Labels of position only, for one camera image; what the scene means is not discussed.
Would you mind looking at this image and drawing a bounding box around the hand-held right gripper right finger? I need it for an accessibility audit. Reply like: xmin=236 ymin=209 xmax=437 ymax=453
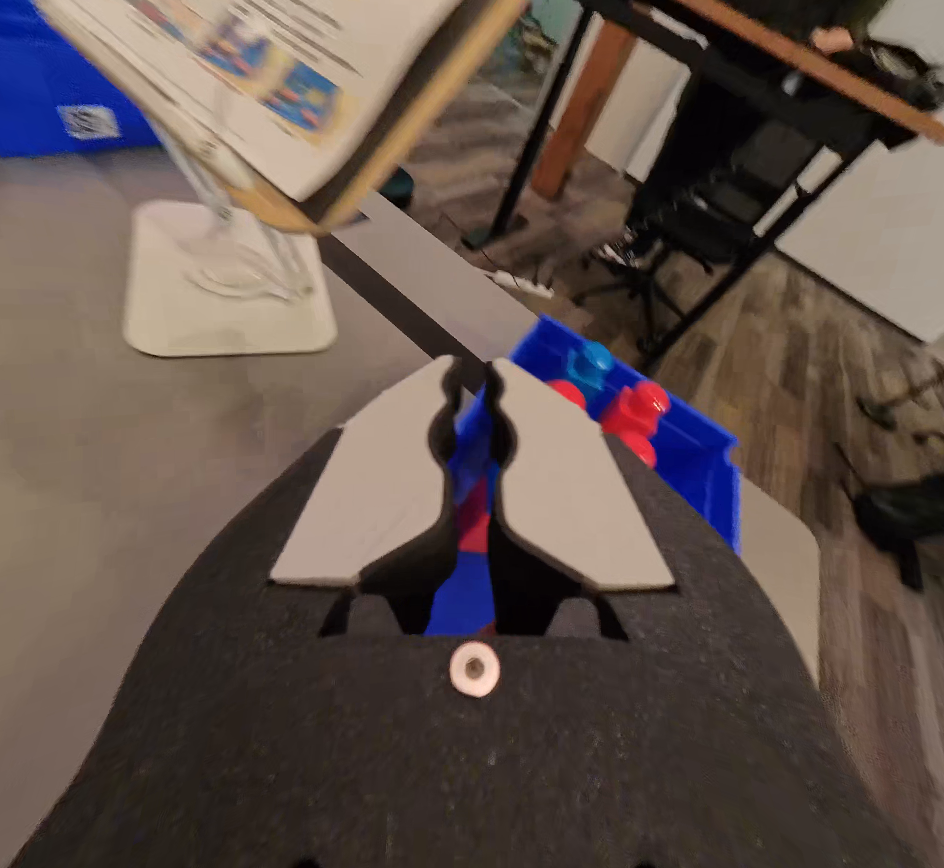
xmin=487 ymin=358 xmax=676 ymax=636

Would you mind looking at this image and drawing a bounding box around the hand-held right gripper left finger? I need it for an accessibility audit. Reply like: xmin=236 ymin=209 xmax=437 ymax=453
xmin=269 ymin=355 xmax=454 ymax=636

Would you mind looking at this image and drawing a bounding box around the blue tagged plastic bin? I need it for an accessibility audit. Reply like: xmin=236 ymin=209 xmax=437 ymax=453
xmin=0 ymin=0 xmax=162 ymax=159

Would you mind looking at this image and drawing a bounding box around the grey desk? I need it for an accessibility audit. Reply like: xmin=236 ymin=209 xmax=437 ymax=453
xmin=0 ymin=149 xmax=823 ymax=868

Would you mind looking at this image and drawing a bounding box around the white power strip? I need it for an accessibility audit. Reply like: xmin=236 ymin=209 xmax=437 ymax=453
xmin=490 ymin=269 xmax=556 ymax=296

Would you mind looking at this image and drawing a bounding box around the black mesh office chair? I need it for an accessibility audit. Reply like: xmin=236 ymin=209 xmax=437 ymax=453
xmin=571 ymin=82 xmax=805 ymax=353

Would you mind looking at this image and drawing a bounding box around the black floor stand pole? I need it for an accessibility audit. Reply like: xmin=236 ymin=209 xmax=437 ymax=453
xmin=461 ymin=8 xmax=597 ymax=249

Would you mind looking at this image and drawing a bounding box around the dark wooden table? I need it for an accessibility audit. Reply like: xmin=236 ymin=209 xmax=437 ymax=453
xmin=560 ymin=0 xmax=944 ymax=146

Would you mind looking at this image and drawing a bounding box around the black slanted frame leg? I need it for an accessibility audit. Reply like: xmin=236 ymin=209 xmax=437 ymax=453
xmin=638 ymin=134 xmax=875 ymax=371

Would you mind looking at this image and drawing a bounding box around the wooden post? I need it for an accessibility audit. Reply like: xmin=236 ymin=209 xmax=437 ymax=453
xmin=531 ymin=20 xmax=639 ymax=199

